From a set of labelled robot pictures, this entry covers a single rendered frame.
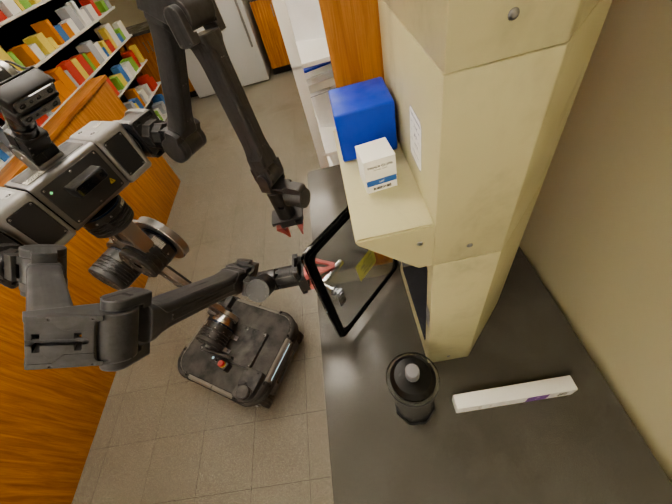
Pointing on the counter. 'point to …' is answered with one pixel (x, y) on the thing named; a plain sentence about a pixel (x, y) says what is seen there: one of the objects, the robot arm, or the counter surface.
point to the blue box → (363, 115)
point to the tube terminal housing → (479, 163)
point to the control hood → (389, 214)
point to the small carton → (377, 165)
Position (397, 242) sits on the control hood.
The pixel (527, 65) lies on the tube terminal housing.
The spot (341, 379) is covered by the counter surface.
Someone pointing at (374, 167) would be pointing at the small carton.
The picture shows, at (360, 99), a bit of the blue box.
